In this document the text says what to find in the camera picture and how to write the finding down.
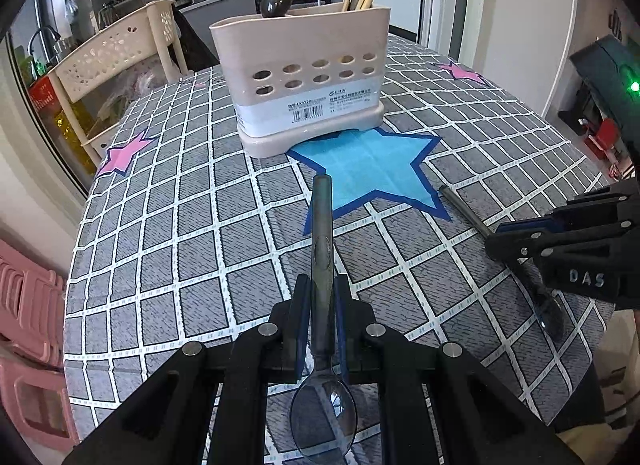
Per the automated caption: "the kitchen faucet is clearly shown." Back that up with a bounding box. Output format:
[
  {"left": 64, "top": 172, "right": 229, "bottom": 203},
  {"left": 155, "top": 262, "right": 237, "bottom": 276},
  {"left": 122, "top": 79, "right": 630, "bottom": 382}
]
[{"left": 28, "top": 25, "right": 63, "bottom": 76}]

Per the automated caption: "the grey checked star tablecloth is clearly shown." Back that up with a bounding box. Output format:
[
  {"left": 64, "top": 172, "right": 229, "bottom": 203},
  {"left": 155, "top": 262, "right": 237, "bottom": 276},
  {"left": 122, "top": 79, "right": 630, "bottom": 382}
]
[{"left": 63, "top": 37, "right": 614, "bottom": 464}]

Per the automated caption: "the beige plastic utensil holder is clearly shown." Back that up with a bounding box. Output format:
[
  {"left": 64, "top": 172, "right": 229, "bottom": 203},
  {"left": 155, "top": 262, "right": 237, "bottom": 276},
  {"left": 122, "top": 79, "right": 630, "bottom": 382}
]
[{"left": 209, "top": 3, "right": 390, "bottom": 158}]

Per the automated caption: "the pink plastic stool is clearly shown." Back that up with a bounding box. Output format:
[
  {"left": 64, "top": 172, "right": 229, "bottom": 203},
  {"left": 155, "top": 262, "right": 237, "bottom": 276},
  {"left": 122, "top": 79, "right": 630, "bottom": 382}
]
[{"left": 1, "top": 243, "right": 79, "bottom": 453}]

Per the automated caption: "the beige plastic storage rack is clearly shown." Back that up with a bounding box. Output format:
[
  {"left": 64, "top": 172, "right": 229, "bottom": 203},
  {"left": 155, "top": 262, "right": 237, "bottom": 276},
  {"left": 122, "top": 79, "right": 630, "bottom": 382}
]
[{"left": 48, "top": 0, "right": 189, "bottom": 165}]

